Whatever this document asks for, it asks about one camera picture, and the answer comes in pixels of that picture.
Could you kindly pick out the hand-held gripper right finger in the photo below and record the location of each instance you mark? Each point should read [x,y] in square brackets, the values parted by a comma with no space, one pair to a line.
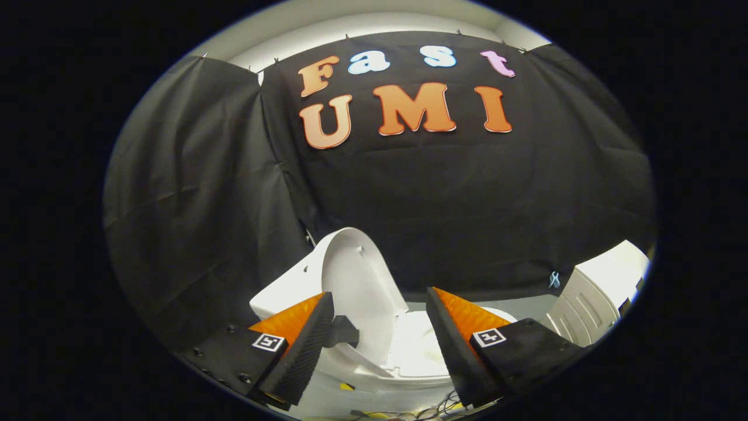
[453,345]

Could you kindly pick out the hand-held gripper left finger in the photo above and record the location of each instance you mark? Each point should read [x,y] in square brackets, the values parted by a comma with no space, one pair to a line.
[304,351]

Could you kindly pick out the white toilet bowl with seat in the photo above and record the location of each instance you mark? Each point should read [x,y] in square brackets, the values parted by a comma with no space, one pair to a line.
[415,351]

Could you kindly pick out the white toilet tank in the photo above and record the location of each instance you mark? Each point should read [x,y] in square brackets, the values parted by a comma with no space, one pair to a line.
[286,295]

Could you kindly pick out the black backdrop cloth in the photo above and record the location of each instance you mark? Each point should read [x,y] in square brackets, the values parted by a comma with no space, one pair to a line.
[444,204]

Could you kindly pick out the white panelled cabinet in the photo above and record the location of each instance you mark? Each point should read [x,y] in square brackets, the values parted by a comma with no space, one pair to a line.
[602,292]

